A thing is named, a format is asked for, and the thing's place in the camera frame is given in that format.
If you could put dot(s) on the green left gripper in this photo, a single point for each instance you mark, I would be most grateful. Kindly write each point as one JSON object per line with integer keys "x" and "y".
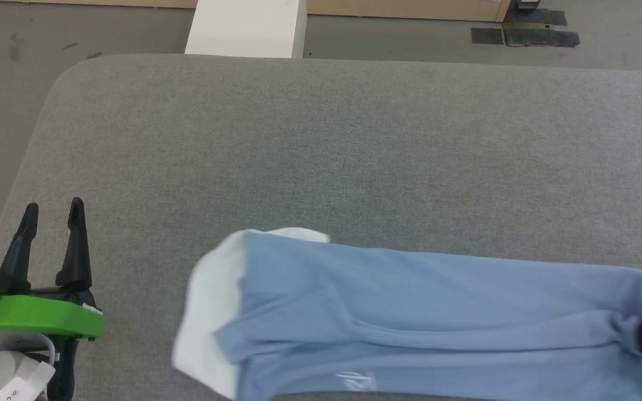
{"x": 37, "y": 314}

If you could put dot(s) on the dark backdrop base plate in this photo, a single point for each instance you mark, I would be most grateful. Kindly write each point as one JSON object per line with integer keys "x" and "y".
{"x": 538, "y": 15}

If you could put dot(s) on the light blue garment white lining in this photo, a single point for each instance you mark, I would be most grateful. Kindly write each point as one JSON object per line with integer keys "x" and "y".
{"x": 438, "y": 312}

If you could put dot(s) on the small dark floor plate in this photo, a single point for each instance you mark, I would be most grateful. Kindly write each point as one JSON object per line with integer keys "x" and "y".
{"x": 487, "y": 35}

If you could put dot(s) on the large dark floor plate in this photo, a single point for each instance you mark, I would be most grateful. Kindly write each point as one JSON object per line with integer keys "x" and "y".
{"x": 544, "y": 37}

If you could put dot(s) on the white rectangular box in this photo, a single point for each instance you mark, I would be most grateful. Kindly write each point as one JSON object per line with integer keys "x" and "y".
{"x": 246, "y": 28}

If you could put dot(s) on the white paper label tag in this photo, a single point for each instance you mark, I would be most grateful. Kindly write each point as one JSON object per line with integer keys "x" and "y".
{"x": 23, "y": 387}

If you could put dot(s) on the grey fabric covered work surface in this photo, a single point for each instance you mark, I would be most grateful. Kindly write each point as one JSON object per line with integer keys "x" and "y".
{"x": 326, "y": 150}

